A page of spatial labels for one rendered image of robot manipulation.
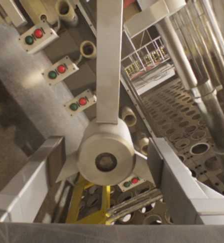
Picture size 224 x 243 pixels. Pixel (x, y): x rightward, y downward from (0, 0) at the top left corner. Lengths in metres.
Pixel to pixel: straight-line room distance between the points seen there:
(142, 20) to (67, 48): 0.42
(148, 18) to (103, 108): 0.92
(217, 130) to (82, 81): 0.95
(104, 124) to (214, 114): 1.16
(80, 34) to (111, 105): 0.81
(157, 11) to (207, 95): 0.57
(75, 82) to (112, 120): 0.76
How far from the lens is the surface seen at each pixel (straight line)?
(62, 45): 0.92
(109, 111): 0.15
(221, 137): 1.37
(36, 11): 1.02
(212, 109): 1.26
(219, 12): 0.87
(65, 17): 0.78
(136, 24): 1.03
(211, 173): 1.82
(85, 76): 0.90
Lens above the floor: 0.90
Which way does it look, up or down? 8 degrees down
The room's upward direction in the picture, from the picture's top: 60 degrees clockwise
